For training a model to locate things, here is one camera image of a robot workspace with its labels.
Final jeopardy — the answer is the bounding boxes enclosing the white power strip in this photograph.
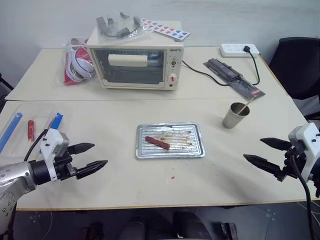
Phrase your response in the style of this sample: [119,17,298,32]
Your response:
[219,43,261,59]

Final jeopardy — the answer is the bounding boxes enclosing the heart sticker sheet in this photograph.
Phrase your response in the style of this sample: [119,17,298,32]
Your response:
[140,17,192,42]

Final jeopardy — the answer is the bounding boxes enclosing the bag with red white cables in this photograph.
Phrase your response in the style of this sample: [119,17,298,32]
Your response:
[52,37,97,89]

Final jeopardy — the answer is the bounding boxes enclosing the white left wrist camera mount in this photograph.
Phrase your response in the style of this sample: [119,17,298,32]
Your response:
[39,128,70,183]

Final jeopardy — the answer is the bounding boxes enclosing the blue container clip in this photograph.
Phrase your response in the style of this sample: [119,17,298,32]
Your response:
[0,112,24,154]
[39,112,65,154]

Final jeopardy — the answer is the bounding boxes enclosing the metal cup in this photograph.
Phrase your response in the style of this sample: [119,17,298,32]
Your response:
[221,102,251,130]

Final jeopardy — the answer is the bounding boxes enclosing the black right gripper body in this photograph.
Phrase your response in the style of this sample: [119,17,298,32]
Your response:
[275,145,302,182]

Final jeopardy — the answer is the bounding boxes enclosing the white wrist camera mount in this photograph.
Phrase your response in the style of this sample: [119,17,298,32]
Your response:
[39,128,70,183]
[287,122,320,181]

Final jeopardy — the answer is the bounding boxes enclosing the black office chair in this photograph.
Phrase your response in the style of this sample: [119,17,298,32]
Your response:
[268,36,320,121]

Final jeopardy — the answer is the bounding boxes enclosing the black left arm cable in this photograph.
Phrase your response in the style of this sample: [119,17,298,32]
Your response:
[23,129,50,162]

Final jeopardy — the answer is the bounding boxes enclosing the dark chair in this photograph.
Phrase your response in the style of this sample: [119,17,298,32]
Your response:
[0,72,15,111]

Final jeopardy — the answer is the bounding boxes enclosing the clear bag with black parts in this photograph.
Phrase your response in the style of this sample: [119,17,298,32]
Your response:
[95,10,151,43]

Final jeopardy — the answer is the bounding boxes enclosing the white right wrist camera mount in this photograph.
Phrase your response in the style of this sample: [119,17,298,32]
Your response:
[287,122,320,181]

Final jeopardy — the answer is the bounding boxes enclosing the black oven power cable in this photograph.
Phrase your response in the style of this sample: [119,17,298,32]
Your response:
[180,45,261,87]

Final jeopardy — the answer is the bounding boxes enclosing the dark rounded shape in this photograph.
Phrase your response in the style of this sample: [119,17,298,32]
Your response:
[219,221,239,240]

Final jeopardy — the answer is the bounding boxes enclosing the red popsicle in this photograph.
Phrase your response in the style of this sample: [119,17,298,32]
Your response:
[27,120,35,145]

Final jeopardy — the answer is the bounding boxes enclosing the cream toaster oven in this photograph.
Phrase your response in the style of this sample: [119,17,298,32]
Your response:
[86,20,185,91]

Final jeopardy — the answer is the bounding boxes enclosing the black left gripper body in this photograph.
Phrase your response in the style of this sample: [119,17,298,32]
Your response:
[53,153,78,182]

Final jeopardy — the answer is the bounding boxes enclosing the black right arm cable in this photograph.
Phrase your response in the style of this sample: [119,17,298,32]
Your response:
[284,148,316,240]

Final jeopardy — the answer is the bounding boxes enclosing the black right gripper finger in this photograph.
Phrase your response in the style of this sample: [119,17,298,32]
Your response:
[260,137,293,152]
[243,153,285,177]

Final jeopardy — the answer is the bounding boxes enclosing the black packaged tool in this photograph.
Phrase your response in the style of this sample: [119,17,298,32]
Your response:
[202,57,266,100]

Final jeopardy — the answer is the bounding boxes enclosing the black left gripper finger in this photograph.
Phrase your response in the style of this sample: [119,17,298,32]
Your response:
[75,159,109,180]
[67,142,96,155]

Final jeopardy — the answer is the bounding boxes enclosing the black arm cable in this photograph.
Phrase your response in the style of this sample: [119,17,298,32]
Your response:
[23,129,50,162]
[284,148,316,240]

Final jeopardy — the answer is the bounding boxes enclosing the metal baking tray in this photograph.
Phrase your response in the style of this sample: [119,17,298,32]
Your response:
[135,122,207,161]

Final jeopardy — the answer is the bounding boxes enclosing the clear plastic container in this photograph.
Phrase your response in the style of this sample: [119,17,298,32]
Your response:
[0,103,65,159]

